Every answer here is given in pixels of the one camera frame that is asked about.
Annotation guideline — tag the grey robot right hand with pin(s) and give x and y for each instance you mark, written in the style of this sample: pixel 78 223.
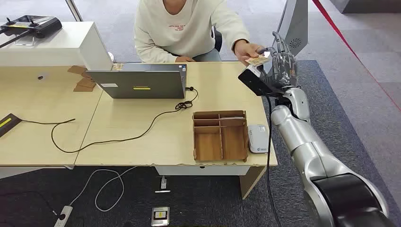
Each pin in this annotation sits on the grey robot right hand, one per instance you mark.
pixel 285 70

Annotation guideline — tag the person's left hand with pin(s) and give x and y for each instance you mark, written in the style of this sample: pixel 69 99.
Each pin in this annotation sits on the person's left hand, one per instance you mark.
pixel 247 50

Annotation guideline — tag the person's right hand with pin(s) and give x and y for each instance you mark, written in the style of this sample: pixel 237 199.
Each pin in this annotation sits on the person's right hand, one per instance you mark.
pixel 185 59

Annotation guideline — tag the ID card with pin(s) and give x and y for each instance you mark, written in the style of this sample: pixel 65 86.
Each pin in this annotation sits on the ID card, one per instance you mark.
pixel 257 60

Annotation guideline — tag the person's right forearm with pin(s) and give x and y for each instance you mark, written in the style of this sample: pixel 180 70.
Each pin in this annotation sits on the person's right forearm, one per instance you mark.
pixel 150 53

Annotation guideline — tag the person's left forearm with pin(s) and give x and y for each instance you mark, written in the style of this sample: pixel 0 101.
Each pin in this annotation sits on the person's left forearm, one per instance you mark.
pixel 233 29

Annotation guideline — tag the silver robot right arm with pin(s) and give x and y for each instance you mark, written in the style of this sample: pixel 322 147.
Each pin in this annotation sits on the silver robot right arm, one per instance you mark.
pixel 300 134

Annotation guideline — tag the person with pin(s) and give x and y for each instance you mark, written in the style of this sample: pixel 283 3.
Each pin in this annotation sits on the person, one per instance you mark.
pixel 184 28

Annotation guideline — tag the room key card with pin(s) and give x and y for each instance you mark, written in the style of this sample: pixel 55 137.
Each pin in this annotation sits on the room key card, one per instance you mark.
pixel 231 118

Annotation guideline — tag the white card reader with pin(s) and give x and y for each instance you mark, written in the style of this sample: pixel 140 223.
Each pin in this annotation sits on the white card reader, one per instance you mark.
pixel 258 139

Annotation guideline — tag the black chair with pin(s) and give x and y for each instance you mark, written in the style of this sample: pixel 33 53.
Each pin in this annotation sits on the black chair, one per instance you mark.
pixel 217 39

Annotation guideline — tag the grey display stand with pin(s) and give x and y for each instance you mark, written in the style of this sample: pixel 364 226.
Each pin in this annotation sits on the grey display stand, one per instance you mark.
pixel 294 22

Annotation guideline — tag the grey laptop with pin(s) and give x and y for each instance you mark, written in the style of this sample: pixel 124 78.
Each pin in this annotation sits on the grey laptop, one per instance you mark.
pixel 141 84

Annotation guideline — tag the small pale patterned object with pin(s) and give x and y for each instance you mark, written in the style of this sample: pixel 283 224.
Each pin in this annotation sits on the small pale patterned object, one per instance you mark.
pixel 118 66

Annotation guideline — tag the light wood desk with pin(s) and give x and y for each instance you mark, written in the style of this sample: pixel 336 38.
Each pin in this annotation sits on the light wood desk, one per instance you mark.
pixel 34 100
pixel 169 137

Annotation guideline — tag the wooden desk organizer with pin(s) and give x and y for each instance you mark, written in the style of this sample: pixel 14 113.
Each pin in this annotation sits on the wooden desk organizer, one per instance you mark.
pixel 208 147

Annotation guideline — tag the brown cardboard piece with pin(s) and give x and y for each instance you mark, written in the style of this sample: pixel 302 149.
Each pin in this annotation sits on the brown cardboard piece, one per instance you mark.
pixel 76 69
pixel 86 83
pixel 87 75
pixel 82 89

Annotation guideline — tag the grey metal pole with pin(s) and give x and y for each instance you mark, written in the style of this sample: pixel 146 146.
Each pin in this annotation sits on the grey metal pole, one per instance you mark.
pixel 74 11

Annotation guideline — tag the white cabinet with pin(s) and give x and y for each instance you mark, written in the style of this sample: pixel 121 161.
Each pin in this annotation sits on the white cabinet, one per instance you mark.
pixel 62 44

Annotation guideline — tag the small white adapter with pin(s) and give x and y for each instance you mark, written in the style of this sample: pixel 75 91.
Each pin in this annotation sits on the small white adapter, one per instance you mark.
pixel 163 182

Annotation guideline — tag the flat white bar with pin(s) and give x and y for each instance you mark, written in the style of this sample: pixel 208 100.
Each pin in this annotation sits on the flat white bar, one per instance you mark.
pixel 162 191

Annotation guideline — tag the black remote controller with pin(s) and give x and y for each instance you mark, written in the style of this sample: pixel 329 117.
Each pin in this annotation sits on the black remote controller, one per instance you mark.
pixel 40 24

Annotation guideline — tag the silver box with yellow label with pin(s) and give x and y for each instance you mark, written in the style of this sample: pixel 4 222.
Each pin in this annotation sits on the silver box with yellow label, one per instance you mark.
pixel 160 216

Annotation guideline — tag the clear acrylic stand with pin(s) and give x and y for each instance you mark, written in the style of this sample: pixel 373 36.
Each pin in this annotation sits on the clear acrylic stand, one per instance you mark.
pixel 25 42

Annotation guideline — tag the black device with yellow stripe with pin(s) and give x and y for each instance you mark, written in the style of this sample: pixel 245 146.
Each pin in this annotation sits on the black device with yellow stripe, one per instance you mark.
pixel 7 122

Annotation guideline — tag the white power strip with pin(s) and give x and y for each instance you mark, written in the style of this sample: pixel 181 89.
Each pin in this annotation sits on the white power strip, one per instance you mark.
pixel 63 216

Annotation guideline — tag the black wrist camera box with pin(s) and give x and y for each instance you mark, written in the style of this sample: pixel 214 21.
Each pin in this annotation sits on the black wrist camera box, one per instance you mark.
pixel 253 83

